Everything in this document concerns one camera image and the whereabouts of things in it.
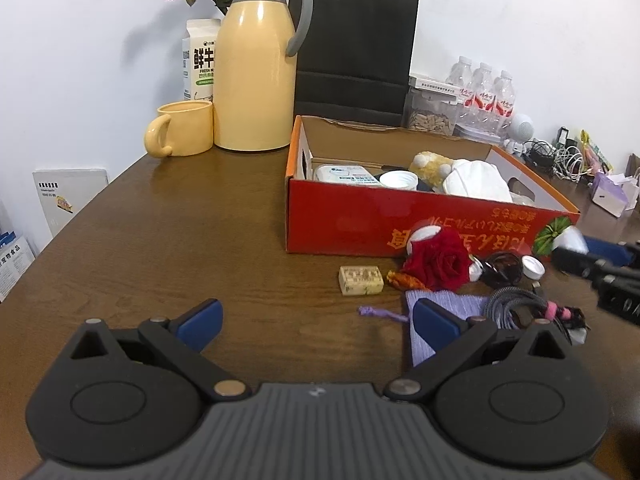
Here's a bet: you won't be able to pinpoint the braided grey cable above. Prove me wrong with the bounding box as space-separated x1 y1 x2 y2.
484 286 591 346

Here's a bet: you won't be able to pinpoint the black cable bundle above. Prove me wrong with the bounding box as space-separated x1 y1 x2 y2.
522 137 556 171

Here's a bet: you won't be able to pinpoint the beige soap bar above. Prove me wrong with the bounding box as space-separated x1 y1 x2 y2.
338 265 385 296

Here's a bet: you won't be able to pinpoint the yellow plush dog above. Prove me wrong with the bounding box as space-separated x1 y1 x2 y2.
409 151 455 188

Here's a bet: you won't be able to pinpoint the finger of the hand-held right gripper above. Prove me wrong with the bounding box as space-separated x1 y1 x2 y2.
551 244 608 278
582 236 640 267

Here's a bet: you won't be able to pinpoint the white cloth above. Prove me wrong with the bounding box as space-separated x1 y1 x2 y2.
441 158 514 204

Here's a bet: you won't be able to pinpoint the red rose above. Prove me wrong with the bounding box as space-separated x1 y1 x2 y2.
400 230 473 293

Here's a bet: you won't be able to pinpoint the white cable bundle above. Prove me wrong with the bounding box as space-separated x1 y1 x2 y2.
550 145 586 183

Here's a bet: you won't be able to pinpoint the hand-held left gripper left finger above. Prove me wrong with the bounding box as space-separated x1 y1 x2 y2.
69 298 251 403

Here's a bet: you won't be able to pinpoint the white robot speaker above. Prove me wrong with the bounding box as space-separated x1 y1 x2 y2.
502 112 536 156

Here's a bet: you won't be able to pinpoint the small white red box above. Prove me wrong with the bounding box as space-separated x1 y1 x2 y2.
409 75 463 97

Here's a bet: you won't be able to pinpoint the colourful snack bag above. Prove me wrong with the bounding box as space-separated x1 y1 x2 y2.
579 130 613 173

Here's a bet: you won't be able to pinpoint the purple tissue pack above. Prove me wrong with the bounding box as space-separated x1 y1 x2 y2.
590 170 638 218

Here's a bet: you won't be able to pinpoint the red cardboard box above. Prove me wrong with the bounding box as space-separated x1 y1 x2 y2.
285 115 582 261

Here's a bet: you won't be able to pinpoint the blue white box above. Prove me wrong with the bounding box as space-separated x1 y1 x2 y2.
0 230 37 303

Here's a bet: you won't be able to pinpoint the yellow mug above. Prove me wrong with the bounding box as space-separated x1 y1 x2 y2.
144 100 215 158

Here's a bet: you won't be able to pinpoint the white milk carton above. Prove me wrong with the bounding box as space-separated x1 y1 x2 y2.
180 17 222 103

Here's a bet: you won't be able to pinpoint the dark sunglasses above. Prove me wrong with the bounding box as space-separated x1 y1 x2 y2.
472 251 527 289

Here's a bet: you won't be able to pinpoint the orange candy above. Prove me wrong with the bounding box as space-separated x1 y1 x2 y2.
386 270 416 291

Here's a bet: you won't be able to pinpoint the yellow thermos jug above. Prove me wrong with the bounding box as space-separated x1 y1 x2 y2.
212 0 314 152

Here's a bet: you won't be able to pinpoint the clear seed container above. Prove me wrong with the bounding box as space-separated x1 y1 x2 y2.
404 85 463 136

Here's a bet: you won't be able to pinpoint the purple cloth pouch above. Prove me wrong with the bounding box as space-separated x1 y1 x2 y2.
357 291 493 367

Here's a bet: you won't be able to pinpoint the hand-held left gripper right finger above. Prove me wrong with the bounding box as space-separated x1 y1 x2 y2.
384 297 571 403

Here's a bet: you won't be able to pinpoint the black paper bag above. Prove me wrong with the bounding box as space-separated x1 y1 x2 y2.
287 0 420 128

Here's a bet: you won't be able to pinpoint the clear water bottle red label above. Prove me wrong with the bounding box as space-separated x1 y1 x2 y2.
467 62 496 126
492 70 517 133
445 56 473 106

